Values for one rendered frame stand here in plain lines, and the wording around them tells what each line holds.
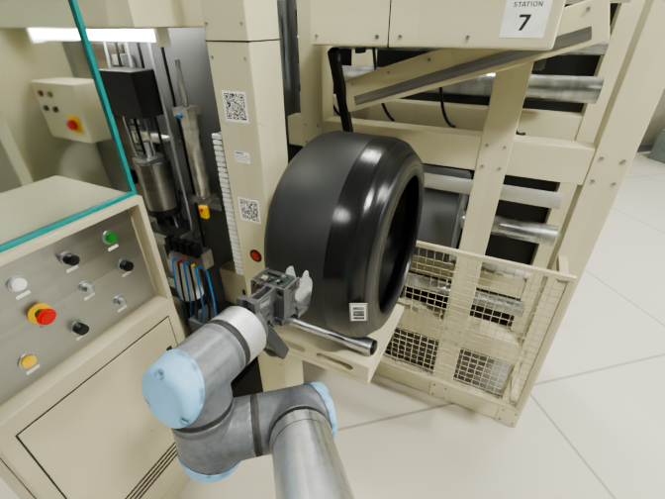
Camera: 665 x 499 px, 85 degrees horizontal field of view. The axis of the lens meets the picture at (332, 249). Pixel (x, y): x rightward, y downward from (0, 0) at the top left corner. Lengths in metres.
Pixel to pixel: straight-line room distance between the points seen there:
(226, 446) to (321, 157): 0.61
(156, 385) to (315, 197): 0.49
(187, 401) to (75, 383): 0.78
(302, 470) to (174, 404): 0.18
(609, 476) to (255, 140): 2.01
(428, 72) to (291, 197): 0.58
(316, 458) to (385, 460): 1.46
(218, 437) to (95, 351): 0.74
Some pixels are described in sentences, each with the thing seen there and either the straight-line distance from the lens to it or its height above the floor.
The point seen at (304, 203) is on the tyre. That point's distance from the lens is 0.82.
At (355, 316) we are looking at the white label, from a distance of 0.86.
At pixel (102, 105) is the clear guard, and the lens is 1.15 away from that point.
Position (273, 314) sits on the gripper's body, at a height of 1.25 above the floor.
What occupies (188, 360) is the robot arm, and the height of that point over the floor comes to 1.32.
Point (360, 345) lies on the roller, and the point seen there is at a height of 0.91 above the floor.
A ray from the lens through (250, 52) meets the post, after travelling 0.98.
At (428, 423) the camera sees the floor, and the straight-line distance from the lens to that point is 2.06.
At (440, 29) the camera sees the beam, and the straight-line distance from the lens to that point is 1.05.
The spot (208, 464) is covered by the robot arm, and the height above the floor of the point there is 1.16.
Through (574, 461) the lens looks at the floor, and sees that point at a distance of 2.20.
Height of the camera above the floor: 1.69
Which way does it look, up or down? 32 degrees down
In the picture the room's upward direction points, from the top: straight up
